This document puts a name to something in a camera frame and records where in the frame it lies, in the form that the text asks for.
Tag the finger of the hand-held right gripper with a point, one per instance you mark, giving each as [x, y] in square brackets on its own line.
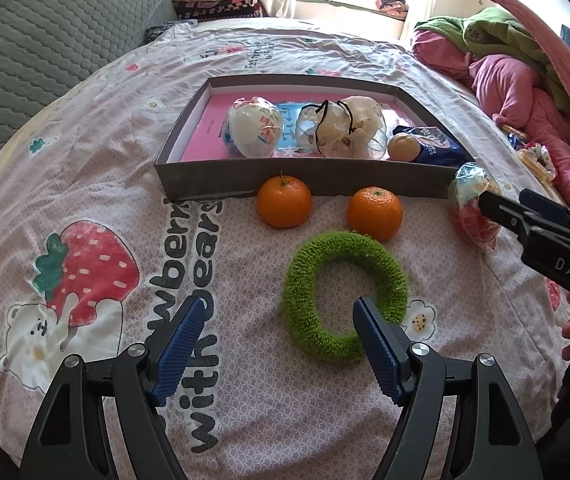
[547, 206]
[502, 212]

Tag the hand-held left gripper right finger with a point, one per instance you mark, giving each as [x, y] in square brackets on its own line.
[380, 352]

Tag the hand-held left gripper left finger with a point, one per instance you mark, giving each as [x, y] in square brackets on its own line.
[177, 352]

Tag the clear red snack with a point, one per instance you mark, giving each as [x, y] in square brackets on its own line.
[467, 220]

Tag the blue cookie packet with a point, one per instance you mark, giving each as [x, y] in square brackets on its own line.
[440, 150]

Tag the green fuzzy scrunchie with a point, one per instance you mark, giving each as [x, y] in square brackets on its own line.
[305, 280]

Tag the grey cardboard box tray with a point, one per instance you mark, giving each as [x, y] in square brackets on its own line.
[315, 182]

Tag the yellow biscuit packet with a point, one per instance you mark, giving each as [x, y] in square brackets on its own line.
[514, 132]
[532, 165]

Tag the snack packets near blankets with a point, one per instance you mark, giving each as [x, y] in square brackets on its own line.
[542, 155]

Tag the small blue snack packet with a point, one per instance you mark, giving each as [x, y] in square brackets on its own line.
[515, 144]

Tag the pile of pink green bedding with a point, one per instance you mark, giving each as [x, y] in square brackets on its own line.
[510, 90]

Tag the orange tangerine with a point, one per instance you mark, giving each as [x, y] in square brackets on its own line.
[285, 202]
[375, 212]

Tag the pink quilted blanket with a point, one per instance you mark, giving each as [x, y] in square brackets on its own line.
[565, 75]

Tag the green jacket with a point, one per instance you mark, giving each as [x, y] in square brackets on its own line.
[505, 30]

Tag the strawberry print bedsheet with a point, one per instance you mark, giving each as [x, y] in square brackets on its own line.
[115, 160]

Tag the white wrapped egg toy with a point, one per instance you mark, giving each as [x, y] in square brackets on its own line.
[252, 130]

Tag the folded patterned cloth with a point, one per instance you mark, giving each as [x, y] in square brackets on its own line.
[392, 5]

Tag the window seat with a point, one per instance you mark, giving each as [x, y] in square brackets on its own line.
[345, 19]

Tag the grey quilted headboard cover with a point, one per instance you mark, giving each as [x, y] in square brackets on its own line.
[55, 35]

